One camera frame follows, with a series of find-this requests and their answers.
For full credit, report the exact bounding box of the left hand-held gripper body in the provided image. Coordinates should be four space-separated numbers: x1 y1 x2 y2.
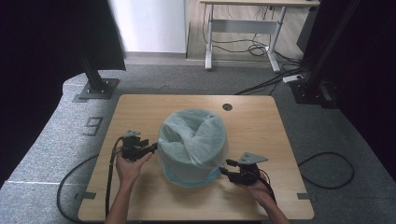
120 130 146 162

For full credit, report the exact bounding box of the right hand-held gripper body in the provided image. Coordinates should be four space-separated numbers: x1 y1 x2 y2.
228 151 269 187

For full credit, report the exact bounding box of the green plastic trash bin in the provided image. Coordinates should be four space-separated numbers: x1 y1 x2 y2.
158 108 228 188

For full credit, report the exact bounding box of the white bag with blue band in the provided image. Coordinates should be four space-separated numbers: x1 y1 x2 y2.
156 107 230 189

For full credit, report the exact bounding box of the person's left hand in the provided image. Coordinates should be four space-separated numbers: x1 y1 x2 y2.
115 151 154 187

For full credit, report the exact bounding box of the person's right hand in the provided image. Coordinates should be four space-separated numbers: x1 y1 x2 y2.
236 174 272 206

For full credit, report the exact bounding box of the grey floor tape piece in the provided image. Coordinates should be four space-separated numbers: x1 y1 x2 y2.
74 191 97 201

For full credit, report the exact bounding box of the black metal stand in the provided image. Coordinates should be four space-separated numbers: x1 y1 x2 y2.
289 0 362 109
78 55 120 101

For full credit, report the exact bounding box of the white power strip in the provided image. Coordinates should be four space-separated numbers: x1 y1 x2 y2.
282 74 304 84

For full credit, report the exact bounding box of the black curtain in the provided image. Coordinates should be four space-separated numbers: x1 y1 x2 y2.
297 0 396 185
0 0 126 188

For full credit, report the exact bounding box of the white-legged wooden desk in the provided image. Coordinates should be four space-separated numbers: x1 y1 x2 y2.
199 0 321 74

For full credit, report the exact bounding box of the right hand-held gripper black cable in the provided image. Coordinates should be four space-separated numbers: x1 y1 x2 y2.
251 169 277 203

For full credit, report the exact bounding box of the hand-held gripper black cable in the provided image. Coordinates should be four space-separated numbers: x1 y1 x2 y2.
105 136 124 218
251 169 277 203

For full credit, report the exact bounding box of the left hand-held gripper black cable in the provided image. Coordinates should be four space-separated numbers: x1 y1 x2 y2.
105 136 124 218

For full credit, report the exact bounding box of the black curved floor cable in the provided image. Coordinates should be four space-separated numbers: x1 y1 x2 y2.
56 153 100 223

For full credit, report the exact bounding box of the bundle of black floor cables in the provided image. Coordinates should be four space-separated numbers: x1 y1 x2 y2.
234 49 312 96

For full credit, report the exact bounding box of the black looped floor cable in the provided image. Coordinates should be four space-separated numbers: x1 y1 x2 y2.
297 151 356 190

